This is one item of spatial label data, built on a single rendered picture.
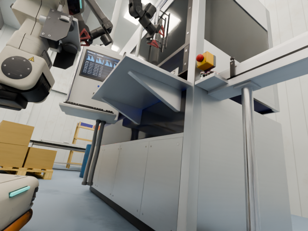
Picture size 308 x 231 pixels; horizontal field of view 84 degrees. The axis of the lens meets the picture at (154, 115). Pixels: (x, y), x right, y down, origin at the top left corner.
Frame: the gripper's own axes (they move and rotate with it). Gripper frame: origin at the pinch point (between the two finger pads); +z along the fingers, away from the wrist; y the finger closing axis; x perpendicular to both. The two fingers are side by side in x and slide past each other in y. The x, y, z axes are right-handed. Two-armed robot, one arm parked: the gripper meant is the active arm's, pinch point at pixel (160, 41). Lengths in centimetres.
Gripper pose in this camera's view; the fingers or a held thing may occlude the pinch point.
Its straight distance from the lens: 125.6
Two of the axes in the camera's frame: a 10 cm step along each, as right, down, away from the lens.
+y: -4.3, 8.9, -1.8
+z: 6.0, 4.3, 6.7
